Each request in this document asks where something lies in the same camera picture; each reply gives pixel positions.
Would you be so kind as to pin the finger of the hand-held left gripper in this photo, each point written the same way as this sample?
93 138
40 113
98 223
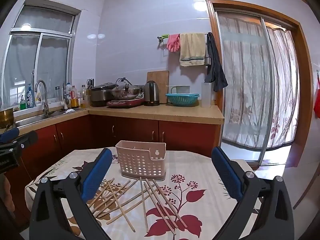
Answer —
26 140
10 134

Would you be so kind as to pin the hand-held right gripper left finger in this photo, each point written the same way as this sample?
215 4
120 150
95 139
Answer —
97 175

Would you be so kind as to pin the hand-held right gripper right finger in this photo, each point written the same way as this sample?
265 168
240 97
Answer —
227 175

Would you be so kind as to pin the pink plastic utensil basket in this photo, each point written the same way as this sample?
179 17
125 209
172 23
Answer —
140 160

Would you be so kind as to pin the pile of wooden chopsticks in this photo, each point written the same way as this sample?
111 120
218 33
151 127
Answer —
150 200

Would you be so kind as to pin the brass pot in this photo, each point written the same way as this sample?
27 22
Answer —
6 117

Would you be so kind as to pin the steel kitchen sink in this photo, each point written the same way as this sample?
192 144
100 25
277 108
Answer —
35 118

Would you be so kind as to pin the green bottle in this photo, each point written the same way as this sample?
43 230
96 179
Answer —
22 103

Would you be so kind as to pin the white yellow detergent bottle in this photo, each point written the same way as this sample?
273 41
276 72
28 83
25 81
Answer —
38 97

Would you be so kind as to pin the steel kitchen faucet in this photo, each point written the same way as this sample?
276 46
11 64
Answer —
45 97

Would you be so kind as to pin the floral tablecloth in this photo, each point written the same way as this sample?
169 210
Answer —
195 212

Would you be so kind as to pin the white bowls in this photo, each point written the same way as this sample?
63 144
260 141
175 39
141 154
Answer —
68 111

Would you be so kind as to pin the clear glass bottle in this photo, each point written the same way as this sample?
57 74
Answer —
57 95

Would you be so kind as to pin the red label oil bottle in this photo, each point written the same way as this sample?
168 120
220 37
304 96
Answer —
74 98

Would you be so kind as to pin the white plastic bottle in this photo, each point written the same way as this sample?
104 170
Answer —
68 91

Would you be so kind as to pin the yellow oil bottle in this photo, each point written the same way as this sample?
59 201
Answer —
83 97

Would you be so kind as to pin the red induction cooker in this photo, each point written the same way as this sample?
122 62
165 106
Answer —
125 103

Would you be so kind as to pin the grey rice cooker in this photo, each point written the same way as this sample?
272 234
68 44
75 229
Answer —
100 96

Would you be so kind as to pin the white translucent container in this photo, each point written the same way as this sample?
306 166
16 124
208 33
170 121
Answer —
207 95

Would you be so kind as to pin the teal plastic colander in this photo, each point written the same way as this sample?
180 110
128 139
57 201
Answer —
182 100

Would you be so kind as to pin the beige kitchen countertop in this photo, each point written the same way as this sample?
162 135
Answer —
162 112

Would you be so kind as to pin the sheer floral curtain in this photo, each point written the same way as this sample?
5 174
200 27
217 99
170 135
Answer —
250 85

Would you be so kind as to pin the steel electric kettle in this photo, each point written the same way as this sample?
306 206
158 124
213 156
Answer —
151 93

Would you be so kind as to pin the dark grey cloth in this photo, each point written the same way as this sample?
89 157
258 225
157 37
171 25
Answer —
215 65

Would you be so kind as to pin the wooden cutting board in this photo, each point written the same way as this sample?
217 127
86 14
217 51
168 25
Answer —
157 76

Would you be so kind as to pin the red hanging bag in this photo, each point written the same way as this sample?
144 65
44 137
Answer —
317 102

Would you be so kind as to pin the hanging steel cup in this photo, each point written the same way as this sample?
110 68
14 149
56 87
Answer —
207 60

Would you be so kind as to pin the beige towel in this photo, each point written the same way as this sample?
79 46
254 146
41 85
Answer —
192 50

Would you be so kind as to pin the pink rubber gloves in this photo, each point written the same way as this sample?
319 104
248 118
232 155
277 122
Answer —
173 43

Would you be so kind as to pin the green clip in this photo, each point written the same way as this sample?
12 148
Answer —
165 37

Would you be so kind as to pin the aluminium frame window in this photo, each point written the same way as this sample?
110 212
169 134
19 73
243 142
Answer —
50 55

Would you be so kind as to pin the wooden frame sliding door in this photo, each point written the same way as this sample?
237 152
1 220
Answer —
302 55

